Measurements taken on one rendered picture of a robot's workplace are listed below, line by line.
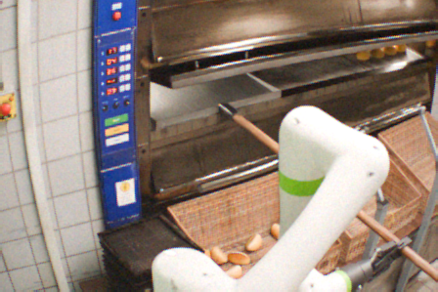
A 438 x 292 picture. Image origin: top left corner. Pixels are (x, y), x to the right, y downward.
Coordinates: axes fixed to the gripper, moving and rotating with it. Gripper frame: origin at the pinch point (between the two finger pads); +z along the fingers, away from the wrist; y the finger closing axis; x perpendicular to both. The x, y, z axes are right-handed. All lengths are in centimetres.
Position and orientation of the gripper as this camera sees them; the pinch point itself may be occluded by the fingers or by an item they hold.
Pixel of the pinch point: (401, 248)
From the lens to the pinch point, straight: 170.4
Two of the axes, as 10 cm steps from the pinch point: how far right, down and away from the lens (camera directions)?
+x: 5.3, 4.2, -7.4
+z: 8.5, -2.2, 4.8
